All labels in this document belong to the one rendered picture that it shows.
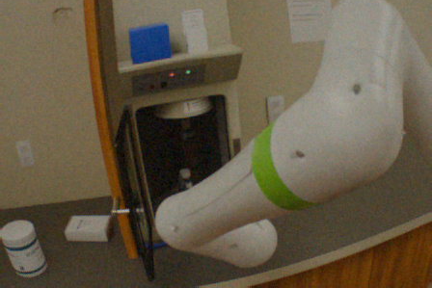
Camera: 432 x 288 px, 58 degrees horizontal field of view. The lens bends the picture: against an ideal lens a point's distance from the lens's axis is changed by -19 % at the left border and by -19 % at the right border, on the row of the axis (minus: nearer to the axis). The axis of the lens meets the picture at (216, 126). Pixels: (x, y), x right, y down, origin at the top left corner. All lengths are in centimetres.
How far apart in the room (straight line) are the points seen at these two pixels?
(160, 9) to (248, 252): 72
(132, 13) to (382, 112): 93
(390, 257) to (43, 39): 150
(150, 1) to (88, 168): 80
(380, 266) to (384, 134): 113
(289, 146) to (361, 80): 10
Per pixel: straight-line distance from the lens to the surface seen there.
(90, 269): 137
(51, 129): 178
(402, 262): 161
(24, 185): 189
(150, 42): 116
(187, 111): 134
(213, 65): 122
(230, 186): 59
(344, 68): 47
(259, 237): 83
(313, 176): 46
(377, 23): 54
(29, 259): 137
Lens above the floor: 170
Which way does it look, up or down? 18 degrees down
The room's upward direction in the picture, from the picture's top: 6 degrees counter-clockwise
